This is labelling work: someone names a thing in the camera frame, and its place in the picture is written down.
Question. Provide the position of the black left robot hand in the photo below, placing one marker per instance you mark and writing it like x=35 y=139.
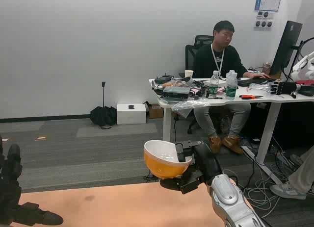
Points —
x=9 y=183

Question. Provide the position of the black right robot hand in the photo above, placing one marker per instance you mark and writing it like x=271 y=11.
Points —
x=206 y=160

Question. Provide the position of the orange white plastic bowl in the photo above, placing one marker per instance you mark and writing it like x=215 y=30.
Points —
x=163 y=163

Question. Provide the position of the clear plastic bag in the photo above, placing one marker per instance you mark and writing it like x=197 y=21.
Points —
x=187 y=107

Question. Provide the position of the black power adapter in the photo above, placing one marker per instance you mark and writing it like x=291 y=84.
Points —
x=149 y=178

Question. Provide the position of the brown cardboard box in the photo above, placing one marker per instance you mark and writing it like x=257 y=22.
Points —
x=155 y=111

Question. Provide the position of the white office desk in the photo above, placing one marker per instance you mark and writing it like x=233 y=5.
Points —
x=245 y=99

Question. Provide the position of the green label water bottle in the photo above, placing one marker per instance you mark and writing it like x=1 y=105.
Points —
x=214 y=86
x=231 y=88

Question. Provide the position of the grey flat device box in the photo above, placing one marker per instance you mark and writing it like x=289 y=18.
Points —
x=176 y=91

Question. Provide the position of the white product box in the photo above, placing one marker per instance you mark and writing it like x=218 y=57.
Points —
x=131 y=114

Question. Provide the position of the white paper cup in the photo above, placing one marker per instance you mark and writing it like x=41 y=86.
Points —
x=189 y=74

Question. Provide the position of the black remote controller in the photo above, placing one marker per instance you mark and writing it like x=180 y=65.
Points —
x=163 y=79

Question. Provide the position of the black keyboard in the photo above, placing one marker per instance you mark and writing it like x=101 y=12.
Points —
x=255 y=81

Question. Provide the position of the peach tablecloth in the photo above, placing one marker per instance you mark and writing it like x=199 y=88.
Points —
x=122 y=207

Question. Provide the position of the seated person black sweater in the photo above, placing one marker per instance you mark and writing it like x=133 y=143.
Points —
x=208 y=60

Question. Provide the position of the black mesh office chair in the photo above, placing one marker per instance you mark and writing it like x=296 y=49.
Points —
x=190 y=55

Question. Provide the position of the black robotic hand model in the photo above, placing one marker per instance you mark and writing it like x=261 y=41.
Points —
x=285 y=87

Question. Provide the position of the black umbrella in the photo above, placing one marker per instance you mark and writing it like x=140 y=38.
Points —
x=101 y=115

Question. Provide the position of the white robot body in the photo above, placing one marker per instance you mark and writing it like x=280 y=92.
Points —
x=304 y=70

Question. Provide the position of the black computer monitor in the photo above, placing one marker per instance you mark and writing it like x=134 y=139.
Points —
x=285 y=48

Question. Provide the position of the white wall switch panel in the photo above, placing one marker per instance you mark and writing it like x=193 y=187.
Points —
x=263 y=23

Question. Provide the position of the blue wall poster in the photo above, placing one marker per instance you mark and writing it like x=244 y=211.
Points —
x=268 y=1

